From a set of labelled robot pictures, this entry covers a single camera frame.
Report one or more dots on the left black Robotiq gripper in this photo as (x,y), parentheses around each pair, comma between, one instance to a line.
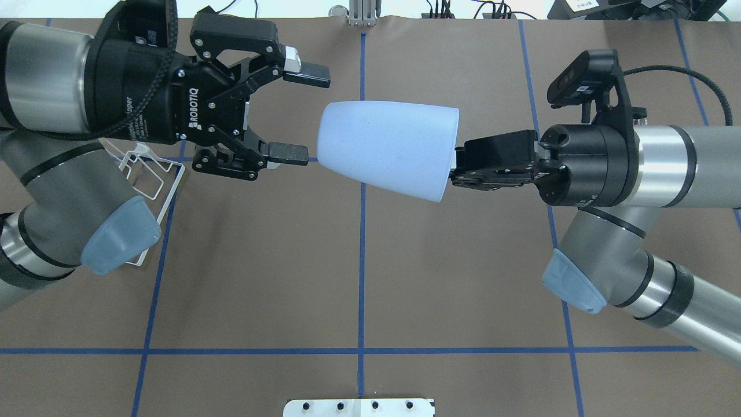
(151,101)

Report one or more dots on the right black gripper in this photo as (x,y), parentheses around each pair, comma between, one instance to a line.
(584,168)

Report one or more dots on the light blue plastic cup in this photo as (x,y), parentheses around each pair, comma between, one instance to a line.
(405,148)

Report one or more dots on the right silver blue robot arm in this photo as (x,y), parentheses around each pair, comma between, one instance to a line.
(601,260)

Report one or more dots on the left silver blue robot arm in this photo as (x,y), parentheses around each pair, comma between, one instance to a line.
(64,91)

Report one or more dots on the black laptop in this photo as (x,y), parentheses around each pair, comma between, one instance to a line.
(634,10)

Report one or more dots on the white wire cup holder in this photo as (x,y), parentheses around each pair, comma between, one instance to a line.
(155,178)

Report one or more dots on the aluminium frame post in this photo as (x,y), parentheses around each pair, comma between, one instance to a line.
(364,13)

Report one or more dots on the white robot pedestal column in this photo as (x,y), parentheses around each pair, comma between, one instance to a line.
(360,407)

